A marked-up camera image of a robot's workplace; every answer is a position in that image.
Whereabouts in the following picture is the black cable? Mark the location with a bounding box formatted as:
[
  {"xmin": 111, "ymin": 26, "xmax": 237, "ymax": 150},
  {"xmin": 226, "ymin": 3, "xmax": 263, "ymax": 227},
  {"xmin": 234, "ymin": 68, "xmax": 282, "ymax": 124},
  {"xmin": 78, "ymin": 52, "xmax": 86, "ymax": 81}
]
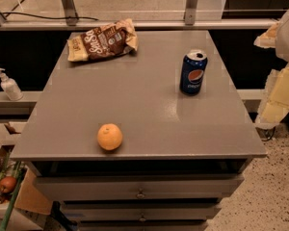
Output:
[{"xmin": 0, "ymin": 11, "xmax": 100, "ymax": 21}]

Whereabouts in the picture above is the orange fruit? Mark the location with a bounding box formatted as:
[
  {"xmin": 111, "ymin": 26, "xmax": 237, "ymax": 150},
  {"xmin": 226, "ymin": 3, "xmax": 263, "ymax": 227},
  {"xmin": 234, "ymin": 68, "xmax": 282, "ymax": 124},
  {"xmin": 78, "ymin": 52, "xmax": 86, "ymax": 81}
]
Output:
[{"xmin": 97, "ymin": 123, "xmax": 123, "ymax": 151}]

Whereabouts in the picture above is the white pump bottle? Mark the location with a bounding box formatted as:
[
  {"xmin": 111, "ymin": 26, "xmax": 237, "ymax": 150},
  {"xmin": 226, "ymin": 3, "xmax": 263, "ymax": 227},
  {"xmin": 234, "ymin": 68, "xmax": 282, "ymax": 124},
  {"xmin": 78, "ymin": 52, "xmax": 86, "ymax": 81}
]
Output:
[{"xmin": 0, "ymin": 68, "xmax": 23, "ymax": 101}]

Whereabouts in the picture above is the blue Pepsi can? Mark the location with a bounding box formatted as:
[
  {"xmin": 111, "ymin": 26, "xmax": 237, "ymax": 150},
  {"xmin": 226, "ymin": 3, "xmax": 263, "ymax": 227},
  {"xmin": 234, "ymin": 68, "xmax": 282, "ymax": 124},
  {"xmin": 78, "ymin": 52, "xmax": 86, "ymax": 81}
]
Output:
[{"xmin": 179, "ymin": 49, "xmax": 208, "ymax": 95}]

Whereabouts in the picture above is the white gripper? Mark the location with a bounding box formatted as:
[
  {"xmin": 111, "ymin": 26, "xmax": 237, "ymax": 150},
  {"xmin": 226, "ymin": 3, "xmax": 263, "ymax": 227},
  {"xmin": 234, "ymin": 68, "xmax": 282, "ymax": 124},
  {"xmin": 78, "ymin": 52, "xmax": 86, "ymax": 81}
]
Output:
[{"xmin": 253, "ymin": 10, "xmax": 289, "ymax": 130}]

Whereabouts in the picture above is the green stick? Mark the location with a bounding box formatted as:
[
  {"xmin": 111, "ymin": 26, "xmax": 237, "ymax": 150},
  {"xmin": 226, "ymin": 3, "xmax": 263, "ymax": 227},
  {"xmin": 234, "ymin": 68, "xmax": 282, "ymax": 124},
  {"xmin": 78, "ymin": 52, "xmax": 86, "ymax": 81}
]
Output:
[{"xmin": 0, "ymin": 170, "xmax": 23, "ymax": 231}]

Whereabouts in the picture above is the red apple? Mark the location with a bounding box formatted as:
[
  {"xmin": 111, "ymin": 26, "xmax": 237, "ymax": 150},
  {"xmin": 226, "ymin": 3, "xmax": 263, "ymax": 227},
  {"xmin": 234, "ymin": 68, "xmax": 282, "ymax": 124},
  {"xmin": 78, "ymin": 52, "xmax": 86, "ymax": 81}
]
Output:
[{"xmin": 0, "ymin": 176, "xmax": 17, "ymax": 193}]

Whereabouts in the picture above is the brown chip bag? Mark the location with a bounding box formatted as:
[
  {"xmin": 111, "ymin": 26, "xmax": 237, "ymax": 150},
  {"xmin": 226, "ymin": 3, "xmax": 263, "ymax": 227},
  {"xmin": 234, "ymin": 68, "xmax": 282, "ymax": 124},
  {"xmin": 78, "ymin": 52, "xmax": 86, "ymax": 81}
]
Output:
[{"xmin": 67, "ymin": 18, "xmax": 139, "ymax": 62}]

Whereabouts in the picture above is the cardboard box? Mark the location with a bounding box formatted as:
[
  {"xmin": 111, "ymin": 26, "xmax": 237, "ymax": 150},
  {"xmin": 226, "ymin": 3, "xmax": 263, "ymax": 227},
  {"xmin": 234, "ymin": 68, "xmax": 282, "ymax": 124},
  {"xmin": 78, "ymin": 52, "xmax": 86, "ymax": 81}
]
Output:
[{"xmin": 0, "ymin": 121, "xmax": 54, "ymax": 231}]

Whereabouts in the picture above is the grey drawer cabinet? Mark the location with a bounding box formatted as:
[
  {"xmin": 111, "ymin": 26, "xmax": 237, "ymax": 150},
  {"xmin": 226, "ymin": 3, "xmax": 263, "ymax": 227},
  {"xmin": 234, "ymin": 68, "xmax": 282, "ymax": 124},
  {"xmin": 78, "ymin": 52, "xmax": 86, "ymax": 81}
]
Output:
[{"xmin": 13, "ymin": 31, "xmax": 265, "ymax": 231}]

